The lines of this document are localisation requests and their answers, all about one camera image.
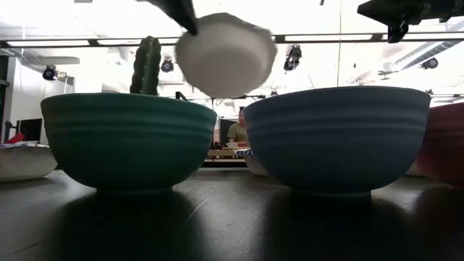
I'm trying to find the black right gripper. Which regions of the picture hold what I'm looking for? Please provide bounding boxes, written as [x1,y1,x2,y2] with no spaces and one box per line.
[357,0,456,25]

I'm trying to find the blue patterned paper bowl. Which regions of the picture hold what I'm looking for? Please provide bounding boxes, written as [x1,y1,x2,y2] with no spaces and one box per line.
[0,142,58,182]
[236,147,269,178]
[175,12,278,99]

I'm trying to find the blue ribbed bowl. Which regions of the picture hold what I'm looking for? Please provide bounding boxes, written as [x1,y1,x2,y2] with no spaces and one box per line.
[242,86,432,199]

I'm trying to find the green ribbed bowl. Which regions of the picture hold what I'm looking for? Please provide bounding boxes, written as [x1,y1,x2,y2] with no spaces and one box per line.
[40,92,218,192]

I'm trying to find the red bowl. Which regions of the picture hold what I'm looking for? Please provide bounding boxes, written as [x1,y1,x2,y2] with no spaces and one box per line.
[405,102,464,188]

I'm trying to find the wooden shelf board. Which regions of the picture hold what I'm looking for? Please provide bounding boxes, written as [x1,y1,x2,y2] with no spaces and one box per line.
[204,148,248,163]

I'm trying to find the black ceiling spotlight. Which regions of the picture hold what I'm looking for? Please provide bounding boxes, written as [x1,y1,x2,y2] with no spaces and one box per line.
[420,57,439,70]
[160,57,175,74]
[41,64,58,82]
[283,44,303,72]

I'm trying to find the overhead light bar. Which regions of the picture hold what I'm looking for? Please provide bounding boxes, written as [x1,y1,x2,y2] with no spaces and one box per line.
[0,31,464,49]

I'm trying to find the green cactus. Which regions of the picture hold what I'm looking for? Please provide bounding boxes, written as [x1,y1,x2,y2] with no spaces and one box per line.
[129,35,162,97]

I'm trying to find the person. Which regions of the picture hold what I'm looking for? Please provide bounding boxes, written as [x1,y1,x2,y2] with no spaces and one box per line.
[227,107,250,144]

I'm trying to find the black background monitor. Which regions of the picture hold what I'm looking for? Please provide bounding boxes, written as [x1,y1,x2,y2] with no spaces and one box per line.
[17,117,44,143]

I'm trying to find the red background object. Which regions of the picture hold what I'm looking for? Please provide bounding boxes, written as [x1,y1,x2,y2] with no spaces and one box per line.
[5,132,27,144]

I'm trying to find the black table mat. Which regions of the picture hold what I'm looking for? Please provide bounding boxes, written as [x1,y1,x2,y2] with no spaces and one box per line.
[0,168,464,261]

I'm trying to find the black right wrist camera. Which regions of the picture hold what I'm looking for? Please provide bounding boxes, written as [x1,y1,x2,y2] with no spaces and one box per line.
[386,21,410,44]

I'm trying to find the thin hanging cord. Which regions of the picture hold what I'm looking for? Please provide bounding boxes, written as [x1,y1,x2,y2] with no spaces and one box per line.
[336,0,343,88]

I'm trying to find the grey ceiling duct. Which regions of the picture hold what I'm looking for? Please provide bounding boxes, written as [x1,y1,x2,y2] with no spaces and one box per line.
[389,39,464,72]

